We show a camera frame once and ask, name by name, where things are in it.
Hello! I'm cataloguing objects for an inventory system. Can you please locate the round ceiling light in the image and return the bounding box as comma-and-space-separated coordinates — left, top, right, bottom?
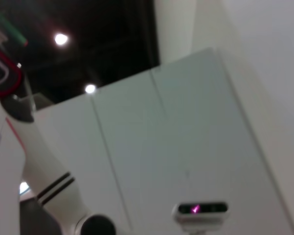
84, 83, 97, 94
53, 33, 69, 47

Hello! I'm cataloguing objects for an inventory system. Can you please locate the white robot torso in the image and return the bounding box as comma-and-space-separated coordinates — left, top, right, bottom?
0, 96, 25, 235

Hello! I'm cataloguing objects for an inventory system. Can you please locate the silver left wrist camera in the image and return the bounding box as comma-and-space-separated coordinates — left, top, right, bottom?
172, 201, 231, 233

